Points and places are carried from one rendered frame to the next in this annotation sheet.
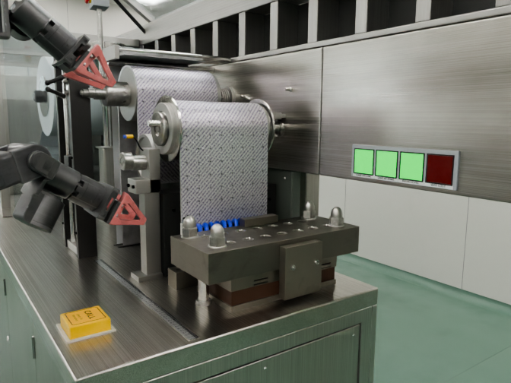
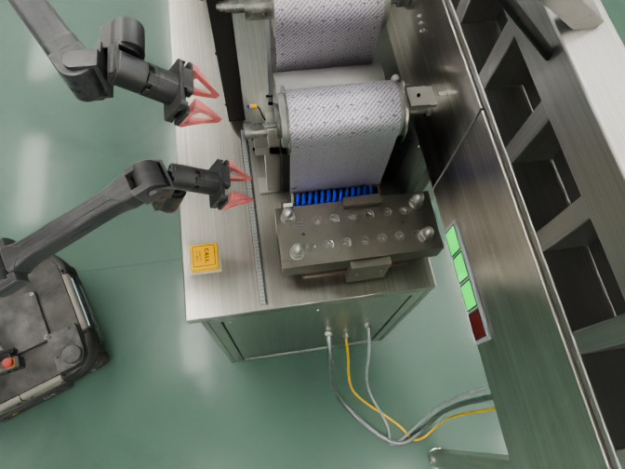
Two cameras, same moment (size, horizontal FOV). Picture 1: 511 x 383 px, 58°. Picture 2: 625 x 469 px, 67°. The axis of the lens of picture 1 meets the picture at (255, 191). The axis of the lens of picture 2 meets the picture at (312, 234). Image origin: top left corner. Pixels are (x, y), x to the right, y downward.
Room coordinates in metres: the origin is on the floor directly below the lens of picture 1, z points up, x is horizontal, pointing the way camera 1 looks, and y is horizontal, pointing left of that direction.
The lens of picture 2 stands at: (0.50, -0.09, 2.10)
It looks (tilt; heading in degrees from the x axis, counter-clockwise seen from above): 67 degrees down; 20
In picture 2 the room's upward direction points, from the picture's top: 7 degrees clockwise
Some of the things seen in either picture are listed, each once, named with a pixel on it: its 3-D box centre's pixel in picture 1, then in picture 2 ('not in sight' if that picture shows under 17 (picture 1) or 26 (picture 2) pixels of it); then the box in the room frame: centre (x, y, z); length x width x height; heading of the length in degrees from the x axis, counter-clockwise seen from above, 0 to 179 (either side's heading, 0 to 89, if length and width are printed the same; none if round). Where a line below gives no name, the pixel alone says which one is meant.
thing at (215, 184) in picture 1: (226, 188); (339, 170); (1.07, 0.07, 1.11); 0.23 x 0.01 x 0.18; 125
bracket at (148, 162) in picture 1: (144, 214); (266, 157); (1.05, 0.26, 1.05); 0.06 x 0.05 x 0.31; 125
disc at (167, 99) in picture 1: (166, 128); (285, 120); (1.05, 0.20, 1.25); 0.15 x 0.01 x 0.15; 35
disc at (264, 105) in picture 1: (256, 128); (396, 109); (1.19, 0.00, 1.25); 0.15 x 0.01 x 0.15; 35
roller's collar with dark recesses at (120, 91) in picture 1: (115, 93); (258, 4); (1.23, 0.37, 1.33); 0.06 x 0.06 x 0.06; 35
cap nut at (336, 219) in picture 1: (336, 216); (427, 233); (1.05, -0.19, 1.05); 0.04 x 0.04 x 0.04
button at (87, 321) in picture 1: (85, 321); (204, 257); (0.78, 0.30, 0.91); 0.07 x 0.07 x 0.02; 35
